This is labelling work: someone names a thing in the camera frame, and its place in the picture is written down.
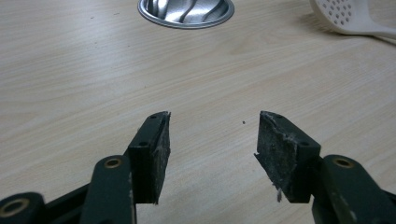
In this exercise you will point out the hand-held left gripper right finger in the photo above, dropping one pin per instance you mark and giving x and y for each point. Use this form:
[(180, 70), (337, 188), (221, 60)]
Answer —
[(286, 155)]

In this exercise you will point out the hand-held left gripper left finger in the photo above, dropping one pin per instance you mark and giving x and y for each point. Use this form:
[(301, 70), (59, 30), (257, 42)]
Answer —
[(146, 161)]

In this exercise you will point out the white slotted spoon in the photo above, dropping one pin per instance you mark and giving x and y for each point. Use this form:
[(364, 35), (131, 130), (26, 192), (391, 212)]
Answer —
[(345, 15)]

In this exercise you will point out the stainless steel bowl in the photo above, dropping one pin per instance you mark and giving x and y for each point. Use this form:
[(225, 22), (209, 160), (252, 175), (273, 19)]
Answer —
[(186, 12)]

